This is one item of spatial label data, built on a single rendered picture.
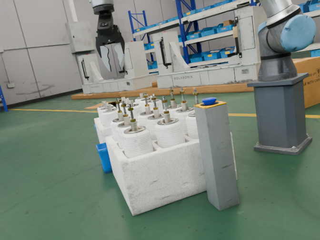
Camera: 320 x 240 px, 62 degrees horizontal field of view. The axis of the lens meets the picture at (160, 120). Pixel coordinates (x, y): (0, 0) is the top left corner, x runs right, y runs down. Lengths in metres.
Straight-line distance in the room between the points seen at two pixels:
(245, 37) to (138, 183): 2.31
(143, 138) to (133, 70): 3.33
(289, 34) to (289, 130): 0.38
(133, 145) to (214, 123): 0.27
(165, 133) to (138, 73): 3.35
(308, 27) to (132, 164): 0.73
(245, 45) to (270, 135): 1.82
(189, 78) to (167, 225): 2.64
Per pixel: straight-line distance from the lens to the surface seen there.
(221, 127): 0.76
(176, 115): 1.03
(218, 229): 0.78
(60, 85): 7.46
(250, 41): 2.91
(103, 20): 0.94
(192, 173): 0.91
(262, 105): 1.20
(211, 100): 0.76
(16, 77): 7.13
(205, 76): 3.16
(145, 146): 0.86
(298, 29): 1.04
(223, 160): 0.79
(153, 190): 0.88
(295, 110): 1.19
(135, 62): 4.19
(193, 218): 0.83
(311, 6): 5.43
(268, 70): 1.17
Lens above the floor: 0.46
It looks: 12 degrees down
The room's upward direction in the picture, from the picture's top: 10 degrees counter-clockwise
